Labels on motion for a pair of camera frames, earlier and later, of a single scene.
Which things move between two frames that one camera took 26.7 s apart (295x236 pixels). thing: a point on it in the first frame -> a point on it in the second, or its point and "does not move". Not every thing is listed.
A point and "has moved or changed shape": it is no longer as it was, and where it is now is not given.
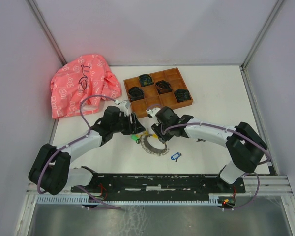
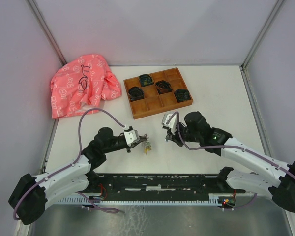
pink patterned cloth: [85, 75] does not move
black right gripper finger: [157, 129] -> [168, 137]
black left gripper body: [124, 125] -> [121, 146]
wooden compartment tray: [164, 88] does not move
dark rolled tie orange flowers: [163, 86] does not move
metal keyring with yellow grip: [151, 149] has moved or changed shape
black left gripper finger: [139, 128] -> [141, 138]
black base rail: [159, 183] does not move
